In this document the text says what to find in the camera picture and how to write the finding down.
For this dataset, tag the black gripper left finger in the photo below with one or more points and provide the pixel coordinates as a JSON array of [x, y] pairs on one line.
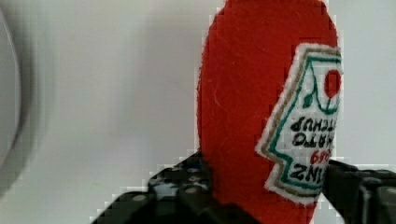
[[181, 194]]

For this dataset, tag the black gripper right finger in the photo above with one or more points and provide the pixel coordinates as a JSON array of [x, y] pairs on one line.
[[361, 196]]

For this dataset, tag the red plush ketchup bottle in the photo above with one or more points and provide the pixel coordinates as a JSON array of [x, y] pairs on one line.
[[268, 98]]

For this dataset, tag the lilac oval plate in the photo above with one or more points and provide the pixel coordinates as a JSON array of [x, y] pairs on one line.
[[10, 90]]

